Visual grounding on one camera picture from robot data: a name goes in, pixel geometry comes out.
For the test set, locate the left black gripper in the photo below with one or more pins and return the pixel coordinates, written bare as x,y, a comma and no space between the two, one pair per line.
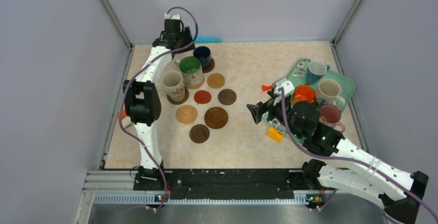
185,33

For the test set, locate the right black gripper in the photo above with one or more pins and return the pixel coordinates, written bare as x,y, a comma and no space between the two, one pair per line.
257,110

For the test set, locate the dark walnut coaster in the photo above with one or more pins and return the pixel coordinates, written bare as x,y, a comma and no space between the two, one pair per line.
227,97

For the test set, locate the dark blue mug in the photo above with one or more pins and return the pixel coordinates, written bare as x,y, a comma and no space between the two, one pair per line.
203,54

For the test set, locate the green mug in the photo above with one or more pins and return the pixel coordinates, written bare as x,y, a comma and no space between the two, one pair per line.
191,70

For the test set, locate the large brown wooden saucer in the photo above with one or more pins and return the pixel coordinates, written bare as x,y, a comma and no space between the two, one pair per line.
216,118

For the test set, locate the cream seashell mug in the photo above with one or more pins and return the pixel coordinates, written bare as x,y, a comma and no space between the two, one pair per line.
174,85

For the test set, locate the light wood coaster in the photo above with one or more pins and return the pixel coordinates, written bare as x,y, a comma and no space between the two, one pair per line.
216,80

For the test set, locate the woven rattan coaster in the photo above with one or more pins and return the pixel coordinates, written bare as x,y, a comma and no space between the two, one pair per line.
194,86

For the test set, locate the red round coaster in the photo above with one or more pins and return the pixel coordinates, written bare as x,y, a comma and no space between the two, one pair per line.
202,97

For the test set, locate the medium brown round coaster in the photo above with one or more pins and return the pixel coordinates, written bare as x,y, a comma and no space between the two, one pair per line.
187,94

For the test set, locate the dark woven coaster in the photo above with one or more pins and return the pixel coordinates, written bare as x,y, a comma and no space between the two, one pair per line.
199,133

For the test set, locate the cork coaster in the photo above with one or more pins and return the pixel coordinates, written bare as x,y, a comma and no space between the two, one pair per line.
186,114

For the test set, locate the white blue mug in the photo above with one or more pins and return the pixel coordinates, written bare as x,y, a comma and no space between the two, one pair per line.
315,71

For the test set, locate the cream large mug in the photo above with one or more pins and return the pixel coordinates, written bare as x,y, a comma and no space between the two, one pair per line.
328,92

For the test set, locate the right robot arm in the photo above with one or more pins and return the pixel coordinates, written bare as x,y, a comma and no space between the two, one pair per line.
339,164

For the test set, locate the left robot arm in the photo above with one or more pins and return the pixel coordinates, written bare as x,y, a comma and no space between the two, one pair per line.
140,95

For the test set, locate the orange plastic cup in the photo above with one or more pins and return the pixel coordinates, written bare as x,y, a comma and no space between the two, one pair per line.
303,93

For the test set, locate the blue marker pen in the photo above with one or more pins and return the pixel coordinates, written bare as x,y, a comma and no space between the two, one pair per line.
207,40

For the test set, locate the yellow toy block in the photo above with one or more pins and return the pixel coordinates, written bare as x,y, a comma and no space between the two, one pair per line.
274,134

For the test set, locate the green patterned tray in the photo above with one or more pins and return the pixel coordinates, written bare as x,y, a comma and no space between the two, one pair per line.
297,76

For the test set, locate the maroon pink mug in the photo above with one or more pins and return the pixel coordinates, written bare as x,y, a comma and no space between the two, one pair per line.
330,116

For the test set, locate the orange toy block piece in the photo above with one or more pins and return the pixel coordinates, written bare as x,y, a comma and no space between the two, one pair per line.
121,115

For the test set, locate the orange toy handle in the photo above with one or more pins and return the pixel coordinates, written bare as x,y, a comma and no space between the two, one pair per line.
266,87

